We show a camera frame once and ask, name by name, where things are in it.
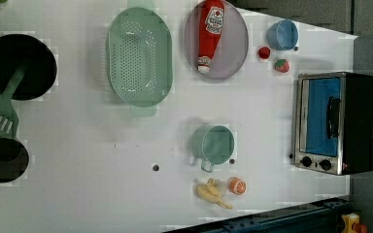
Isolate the blue metal frame rail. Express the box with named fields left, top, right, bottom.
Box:
left=165, top=198, right=352, bottom=233

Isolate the large black bowl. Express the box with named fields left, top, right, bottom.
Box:
left=0, top=34, right=57, bottom=101

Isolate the blue plastic cup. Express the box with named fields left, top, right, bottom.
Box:
left=266, top=19, right=298, bottom=50

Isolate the yellow orange clamp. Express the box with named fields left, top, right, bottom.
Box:
left=342, top=213, right=368, bottom=233

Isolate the grey round plate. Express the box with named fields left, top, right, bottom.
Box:
left=184, top=1, right=249, bottom=79

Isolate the green plastic mug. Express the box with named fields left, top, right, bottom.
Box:
left=191, top=124, right=235, bottom=173

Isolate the toy strawberry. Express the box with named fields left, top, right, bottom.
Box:
left=274, top=59, right=290, bottom=73

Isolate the toy orange half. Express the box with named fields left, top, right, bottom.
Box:
left=228, top=177, right=247, bottom=195

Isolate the green perforated colander basket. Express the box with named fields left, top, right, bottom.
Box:
left=106, top=0, right=173, bottom=117

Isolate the small black cup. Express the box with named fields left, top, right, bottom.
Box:
left=0, top=138, right=29, bottom=183

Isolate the small red toy fruit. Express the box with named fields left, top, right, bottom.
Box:
left=258, top=47, right=271, bottom=59

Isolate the toy peeled banana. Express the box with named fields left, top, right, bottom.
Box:
left=194, top=178, right=233, bottom=210

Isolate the red ketchup bottle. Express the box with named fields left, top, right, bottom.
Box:
left=197, top=0, right=225, bottom=74

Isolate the green slotted spatula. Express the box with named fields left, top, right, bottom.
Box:
left=0, top=63, right=28, bottom=139

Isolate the silver black toaster oven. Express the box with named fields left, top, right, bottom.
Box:
left=293, top=72, right=373, bottom=176

